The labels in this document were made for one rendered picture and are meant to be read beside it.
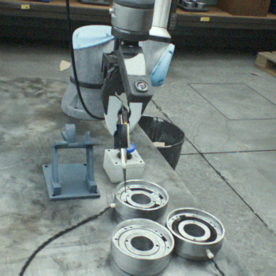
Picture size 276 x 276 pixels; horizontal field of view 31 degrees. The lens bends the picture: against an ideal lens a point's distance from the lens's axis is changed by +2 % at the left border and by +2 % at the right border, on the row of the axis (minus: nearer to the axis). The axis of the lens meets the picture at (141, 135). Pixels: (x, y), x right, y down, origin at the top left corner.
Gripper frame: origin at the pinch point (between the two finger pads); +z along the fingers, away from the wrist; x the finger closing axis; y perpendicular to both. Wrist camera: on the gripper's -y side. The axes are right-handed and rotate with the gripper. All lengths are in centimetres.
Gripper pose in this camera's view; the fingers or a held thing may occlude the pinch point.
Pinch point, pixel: (121, 131)
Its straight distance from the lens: 96.8
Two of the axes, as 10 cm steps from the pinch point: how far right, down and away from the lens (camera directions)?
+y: -2.9, -4.5, 8.4
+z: -1.4, 8.9, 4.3
